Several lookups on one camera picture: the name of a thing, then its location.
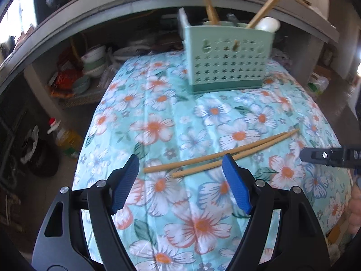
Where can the green perforated utensil holder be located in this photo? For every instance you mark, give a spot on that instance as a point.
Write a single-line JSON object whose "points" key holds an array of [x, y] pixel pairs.
{"points": [[225, 62]]}

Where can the white plastic spoon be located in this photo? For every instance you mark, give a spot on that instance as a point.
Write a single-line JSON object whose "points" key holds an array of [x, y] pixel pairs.
{"points": [[268, 24]]}

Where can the cooking oil bottle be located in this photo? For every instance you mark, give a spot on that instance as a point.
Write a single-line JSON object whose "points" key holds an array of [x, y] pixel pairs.
{"points": [[67, 141]]}

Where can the black plastic bag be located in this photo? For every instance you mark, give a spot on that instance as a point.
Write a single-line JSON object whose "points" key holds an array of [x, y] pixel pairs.
{"points": [[39, 152]]}

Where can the woven basket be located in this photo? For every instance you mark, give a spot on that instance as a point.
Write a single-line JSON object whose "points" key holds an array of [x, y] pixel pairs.
{"points": [[79, 100]]}

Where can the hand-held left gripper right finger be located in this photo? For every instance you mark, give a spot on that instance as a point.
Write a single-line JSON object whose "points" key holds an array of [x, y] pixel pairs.
{"points": [[237, 186]]}

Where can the black panel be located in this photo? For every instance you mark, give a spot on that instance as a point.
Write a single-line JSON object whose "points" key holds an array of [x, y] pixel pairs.
{"points": [[43, 0]]}

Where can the person's right hand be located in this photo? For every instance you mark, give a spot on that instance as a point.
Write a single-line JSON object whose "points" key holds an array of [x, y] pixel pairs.
{"points": [[356, 209]]}

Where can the plastic rice bag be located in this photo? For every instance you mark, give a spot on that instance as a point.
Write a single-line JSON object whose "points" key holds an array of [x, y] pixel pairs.
{"points": [[318, 83]]}

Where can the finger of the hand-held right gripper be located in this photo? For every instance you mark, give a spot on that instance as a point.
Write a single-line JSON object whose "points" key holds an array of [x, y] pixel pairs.
{"points": [[324, 155]]}

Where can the red snack packet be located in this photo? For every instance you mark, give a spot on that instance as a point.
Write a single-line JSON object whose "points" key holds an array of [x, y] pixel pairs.
{"points": [[65, 79]]}

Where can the large metal spoon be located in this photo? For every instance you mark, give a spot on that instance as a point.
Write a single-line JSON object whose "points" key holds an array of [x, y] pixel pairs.
{"points": [[232, 19]]}

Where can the wooden chopstick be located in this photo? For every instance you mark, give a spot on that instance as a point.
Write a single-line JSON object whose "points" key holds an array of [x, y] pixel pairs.
{"points": [[183, 162], [210, 8], [263, 10], [197, 169]]}

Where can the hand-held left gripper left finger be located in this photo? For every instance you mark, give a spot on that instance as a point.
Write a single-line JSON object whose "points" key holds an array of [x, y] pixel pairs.
{"points": [[125, 186]]}

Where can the floral blue blanket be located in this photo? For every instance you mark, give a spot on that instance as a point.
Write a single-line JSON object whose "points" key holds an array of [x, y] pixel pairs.
{"points": [[197, 118]]}

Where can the grey concrete kitchen counter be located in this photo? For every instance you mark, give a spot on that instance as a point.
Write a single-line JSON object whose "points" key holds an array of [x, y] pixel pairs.
{"points": [[112, 8]]}

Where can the stack of ceramic bowls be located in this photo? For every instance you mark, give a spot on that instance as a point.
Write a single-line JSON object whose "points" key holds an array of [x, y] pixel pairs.
{"points": [[94, 60]]}

